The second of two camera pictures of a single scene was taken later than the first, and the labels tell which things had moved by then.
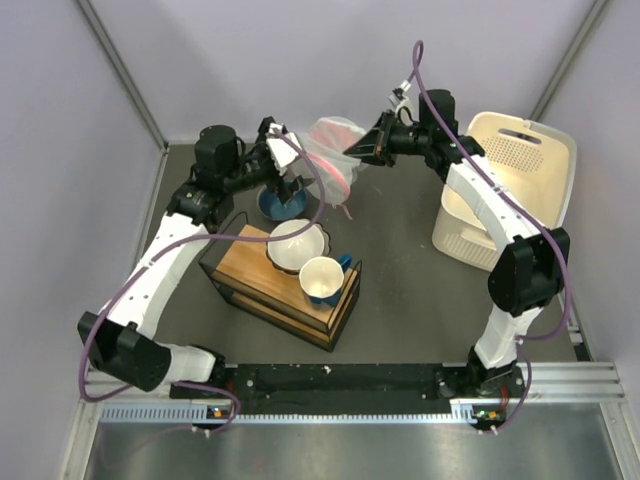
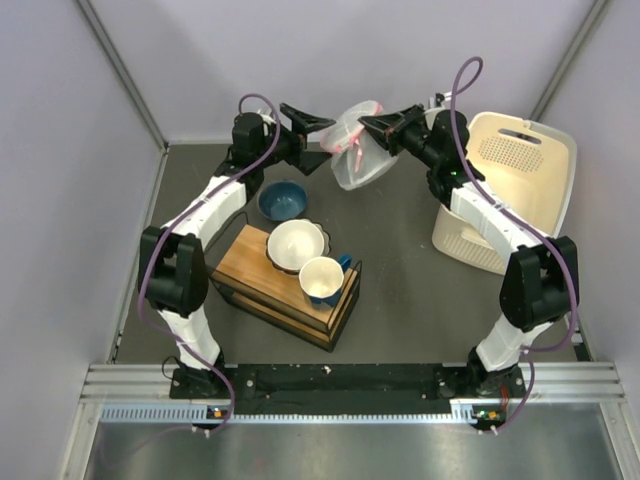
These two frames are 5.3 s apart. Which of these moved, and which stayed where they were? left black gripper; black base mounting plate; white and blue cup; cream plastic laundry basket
Moved: left black gripper
Stayed: white and blue cup; black base mounting plate; cream plastic laundry basket
